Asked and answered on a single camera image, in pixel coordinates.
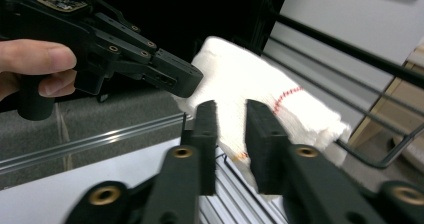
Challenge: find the aluminium rail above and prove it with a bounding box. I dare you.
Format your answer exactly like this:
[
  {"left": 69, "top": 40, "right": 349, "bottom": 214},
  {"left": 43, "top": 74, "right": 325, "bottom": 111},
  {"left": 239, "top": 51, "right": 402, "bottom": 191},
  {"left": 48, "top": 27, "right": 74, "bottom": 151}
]
[{"left": 0, "top": 112, "right": 195, "bottom": 176}]

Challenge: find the white cloth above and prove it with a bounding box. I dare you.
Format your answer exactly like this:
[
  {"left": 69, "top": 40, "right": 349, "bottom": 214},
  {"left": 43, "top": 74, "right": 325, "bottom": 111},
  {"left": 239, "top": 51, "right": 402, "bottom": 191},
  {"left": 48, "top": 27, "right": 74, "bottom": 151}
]
[{"left": 172, "top": 35, "right": 352, "bottom": 200}]

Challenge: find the black metal frame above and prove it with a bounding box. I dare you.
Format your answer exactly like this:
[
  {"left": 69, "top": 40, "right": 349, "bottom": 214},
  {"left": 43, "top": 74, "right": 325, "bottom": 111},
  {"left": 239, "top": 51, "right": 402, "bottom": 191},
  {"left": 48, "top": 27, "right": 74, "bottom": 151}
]
[{"left": 248, "top": 0, "right": 293, "bottom": 56}]

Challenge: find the black wire rack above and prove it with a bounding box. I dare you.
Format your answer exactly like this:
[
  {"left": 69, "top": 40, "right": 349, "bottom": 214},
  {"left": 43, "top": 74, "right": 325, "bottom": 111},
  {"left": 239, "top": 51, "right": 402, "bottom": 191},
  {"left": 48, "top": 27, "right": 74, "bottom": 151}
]
[
  {"left": 199, "top": 10, "right": 424, "bottom": 224},
  {"left": 261, "top": 0, "right": 424, "bottom": 125}
]

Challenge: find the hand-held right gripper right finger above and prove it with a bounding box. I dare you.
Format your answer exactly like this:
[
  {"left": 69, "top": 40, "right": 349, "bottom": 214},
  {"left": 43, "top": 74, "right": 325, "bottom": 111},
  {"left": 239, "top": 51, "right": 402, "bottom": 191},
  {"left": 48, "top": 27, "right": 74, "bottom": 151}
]
[{"left": 244, "top": 99, "right": 386, "bottom": 224}]

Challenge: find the wooden desk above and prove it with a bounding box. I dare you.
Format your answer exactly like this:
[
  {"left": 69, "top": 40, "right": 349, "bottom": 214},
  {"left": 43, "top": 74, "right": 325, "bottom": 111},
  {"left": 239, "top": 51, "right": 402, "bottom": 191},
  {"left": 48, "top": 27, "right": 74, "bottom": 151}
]
[{"left": 348, "top": 40, "right": 424, "bottom": 150}]

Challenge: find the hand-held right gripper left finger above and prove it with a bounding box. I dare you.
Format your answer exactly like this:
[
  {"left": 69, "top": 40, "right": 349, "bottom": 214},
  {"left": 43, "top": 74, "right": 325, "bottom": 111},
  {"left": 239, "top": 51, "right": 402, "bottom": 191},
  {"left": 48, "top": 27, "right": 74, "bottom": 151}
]
[{"left": 141, "top": 100, "right": 218, "bottom": 224}]

